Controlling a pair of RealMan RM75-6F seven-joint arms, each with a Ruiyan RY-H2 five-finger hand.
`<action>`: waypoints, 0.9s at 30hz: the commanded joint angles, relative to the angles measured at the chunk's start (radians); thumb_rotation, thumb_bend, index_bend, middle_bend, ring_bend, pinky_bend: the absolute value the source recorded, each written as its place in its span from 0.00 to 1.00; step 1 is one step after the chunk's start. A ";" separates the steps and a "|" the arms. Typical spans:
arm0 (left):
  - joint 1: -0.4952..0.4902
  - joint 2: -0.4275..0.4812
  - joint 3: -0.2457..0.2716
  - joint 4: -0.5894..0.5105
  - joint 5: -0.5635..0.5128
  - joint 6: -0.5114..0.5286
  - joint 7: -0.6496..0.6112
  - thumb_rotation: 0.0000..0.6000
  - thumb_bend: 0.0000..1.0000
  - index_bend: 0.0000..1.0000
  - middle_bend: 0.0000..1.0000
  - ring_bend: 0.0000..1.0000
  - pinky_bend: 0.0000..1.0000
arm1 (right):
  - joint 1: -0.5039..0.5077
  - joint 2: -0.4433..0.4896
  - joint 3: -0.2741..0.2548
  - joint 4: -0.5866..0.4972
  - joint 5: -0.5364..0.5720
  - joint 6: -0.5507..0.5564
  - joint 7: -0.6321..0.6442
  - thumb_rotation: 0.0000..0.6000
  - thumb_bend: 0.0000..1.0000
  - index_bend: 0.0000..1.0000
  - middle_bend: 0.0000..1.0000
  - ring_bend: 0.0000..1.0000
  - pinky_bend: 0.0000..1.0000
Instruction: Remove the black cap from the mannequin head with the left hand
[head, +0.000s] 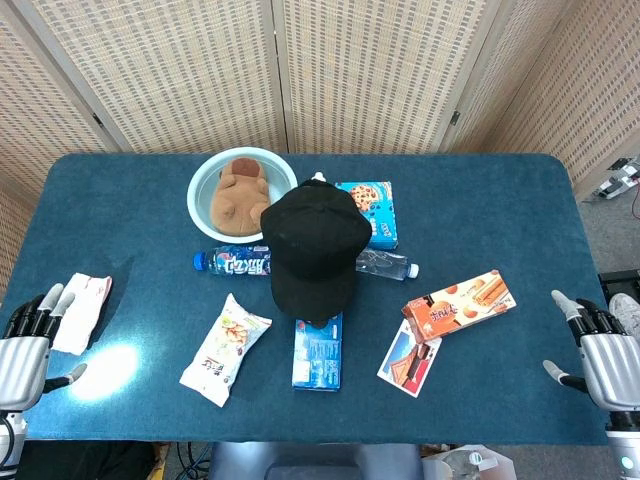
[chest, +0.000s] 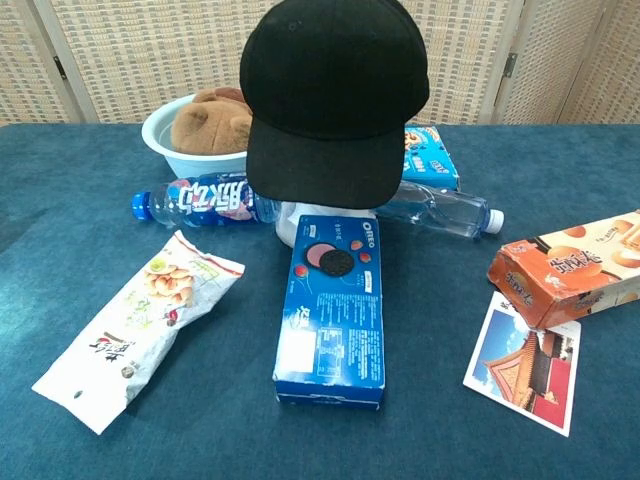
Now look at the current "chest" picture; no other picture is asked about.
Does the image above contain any black baseball cap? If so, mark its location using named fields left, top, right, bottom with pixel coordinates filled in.
left=239, top=0, right=431, bottom=211

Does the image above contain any white foam mannequin head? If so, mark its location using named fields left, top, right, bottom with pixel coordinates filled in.
left=274, top=199, right=372, bottom=249

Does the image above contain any blue Oreo cookie box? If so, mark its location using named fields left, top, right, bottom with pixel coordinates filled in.
left=272, top=214, right=387, bottom=412

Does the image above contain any clear water bottle white cap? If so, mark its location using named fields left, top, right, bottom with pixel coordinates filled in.
left=374, top=179, right=505, bottom=242

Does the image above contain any blue label drink bottle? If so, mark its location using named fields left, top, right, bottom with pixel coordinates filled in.
left=130, top=171, right=283, bottom=229

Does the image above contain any blue chocolate chip cookie box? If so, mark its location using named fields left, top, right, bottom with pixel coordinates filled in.
left=401, top=125, right=461, bottom=192

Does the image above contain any brown plush capybara toy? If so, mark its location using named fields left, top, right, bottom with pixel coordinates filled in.
left=170, top=87, right=254, bottom=155

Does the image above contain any light blue plastic basin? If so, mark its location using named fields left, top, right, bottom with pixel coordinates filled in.
left=141, top=93, right=254, bottom=180

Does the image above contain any white snack bag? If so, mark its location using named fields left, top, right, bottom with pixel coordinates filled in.
left=31, top=230, right=246, bottom=436

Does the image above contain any red palace postcard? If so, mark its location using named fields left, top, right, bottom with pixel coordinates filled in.
left=462, top=291, right=583, bottom=439

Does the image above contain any orange biscuit box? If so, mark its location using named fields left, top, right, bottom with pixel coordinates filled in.
left=487, top=209, right=640, bottom=330

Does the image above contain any woven bamboo folding screen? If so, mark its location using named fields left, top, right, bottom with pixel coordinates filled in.
left=0, top=0, right=640, bottom=127

